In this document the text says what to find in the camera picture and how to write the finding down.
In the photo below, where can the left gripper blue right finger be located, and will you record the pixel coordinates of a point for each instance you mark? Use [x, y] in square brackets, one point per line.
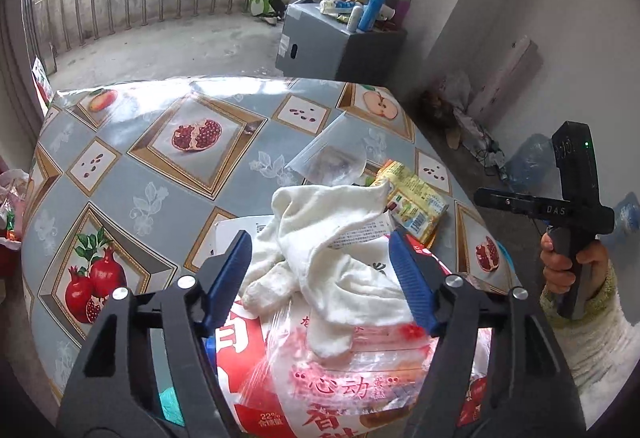
[420, 275]

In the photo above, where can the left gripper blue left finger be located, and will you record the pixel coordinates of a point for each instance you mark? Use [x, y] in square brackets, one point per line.
[221, 278]

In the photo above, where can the white cloth sock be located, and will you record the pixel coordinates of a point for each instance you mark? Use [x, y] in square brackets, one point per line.
[294, 254]

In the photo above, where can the red white snack bag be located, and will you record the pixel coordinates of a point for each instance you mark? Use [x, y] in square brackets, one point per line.
[275, 386]

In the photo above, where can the person's right hand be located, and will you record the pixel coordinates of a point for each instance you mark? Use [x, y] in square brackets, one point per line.
[557, 273]

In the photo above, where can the large water jug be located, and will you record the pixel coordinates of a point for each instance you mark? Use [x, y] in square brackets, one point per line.
[528, 167]

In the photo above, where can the yellow green drink carton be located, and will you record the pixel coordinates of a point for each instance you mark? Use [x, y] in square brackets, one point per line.
[412, 203]

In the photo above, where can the clear plastic zip bag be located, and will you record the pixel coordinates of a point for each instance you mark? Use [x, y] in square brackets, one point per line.
[346, 152]

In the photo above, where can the fruit pattern tablecloth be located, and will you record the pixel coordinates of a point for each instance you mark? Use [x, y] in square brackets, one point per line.
[135, 186]

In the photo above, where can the pile of colourful bags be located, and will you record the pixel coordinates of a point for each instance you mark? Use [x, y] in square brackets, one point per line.
[14, 185]

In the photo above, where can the grey cabinet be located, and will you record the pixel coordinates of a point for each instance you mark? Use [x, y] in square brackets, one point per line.
[316, 46]

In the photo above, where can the blue spray bottle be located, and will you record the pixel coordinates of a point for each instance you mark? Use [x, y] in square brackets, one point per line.
[374, 11]

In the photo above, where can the white small bottle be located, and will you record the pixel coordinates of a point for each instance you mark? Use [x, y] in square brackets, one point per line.
[354, 18]

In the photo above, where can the white green carton on floor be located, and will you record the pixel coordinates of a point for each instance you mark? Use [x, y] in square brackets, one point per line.
[260, 8]

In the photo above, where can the wooden board against wall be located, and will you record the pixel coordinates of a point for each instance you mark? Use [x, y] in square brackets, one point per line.
[519, 63]

